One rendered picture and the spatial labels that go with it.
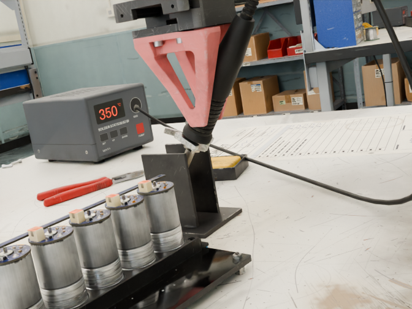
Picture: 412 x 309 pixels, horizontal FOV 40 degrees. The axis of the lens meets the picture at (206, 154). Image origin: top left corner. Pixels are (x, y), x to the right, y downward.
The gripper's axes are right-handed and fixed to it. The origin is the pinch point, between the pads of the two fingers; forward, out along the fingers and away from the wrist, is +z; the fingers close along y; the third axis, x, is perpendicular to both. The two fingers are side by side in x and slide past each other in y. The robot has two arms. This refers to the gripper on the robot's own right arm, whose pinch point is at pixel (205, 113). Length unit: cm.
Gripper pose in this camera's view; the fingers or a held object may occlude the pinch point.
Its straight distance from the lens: 44.9
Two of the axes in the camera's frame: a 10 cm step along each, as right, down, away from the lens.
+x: 8.3, -0.1, -5.6
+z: 1.6, 9.6, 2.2
